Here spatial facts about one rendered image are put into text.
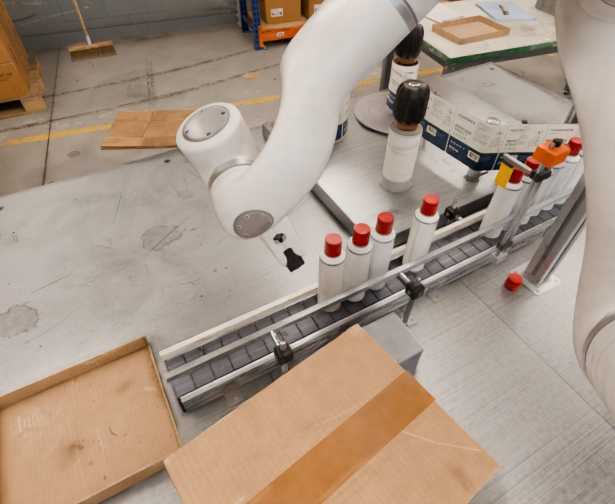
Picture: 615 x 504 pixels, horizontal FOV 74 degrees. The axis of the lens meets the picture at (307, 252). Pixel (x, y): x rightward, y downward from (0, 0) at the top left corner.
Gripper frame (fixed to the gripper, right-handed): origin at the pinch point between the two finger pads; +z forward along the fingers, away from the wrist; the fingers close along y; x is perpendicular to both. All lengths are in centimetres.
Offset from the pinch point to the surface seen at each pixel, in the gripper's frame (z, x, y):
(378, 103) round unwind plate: 41, -58, 69
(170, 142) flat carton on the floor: 105, 25, 226
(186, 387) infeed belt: 10.0, 30.0, -4.0
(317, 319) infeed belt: 19.9, 2.5, -2.1
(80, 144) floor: 88, 80, 256
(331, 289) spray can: 13.0, -3.3, -1.9
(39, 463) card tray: 5, 57, -3
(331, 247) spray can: 2.4, -7.2, -0.8
